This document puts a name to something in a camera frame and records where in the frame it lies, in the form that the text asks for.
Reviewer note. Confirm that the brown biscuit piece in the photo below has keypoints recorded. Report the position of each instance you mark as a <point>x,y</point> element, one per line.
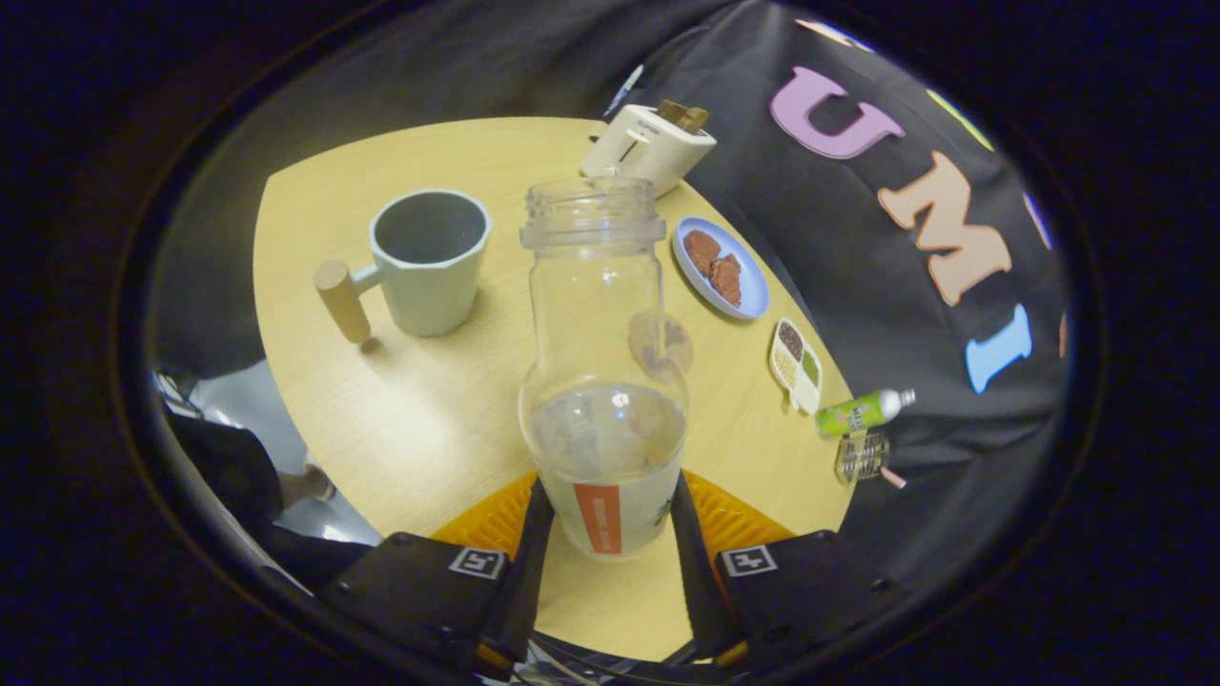
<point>726,281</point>
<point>701,251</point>

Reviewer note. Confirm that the small clear glass jar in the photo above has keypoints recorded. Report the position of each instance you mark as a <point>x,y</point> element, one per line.
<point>863,457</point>

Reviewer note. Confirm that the clear glass juice bottle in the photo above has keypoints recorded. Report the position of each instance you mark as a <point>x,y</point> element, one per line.
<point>600,457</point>

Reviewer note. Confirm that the white toaster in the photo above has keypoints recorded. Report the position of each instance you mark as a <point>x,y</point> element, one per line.
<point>648,152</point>

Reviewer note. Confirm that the toast slice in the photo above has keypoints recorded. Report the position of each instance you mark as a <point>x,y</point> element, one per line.
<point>684,114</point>

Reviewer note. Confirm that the person's dark trouser leg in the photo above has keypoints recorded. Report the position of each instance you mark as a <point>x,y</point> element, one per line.
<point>229,467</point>

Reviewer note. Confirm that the black backdrop cloth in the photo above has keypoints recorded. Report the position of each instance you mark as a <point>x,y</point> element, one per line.
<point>858,238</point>

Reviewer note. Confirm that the white divided spice tray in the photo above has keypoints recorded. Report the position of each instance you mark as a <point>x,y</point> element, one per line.
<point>796,367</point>

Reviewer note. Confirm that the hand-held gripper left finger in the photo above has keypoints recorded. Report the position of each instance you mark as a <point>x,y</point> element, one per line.
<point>522,572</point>

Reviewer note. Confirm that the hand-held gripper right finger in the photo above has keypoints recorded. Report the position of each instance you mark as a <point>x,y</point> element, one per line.
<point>698,572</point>

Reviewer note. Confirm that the blue plate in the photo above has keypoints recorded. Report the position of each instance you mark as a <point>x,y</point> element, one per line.
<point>748,286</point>

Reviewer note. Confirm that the round wooden coaster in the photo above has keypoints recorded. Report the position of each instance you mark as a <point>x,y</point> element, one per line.
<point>679,341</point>

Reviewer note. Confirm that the round wooden table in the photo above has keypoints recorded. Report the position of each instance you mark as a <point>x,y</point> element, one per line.
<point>429,429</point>

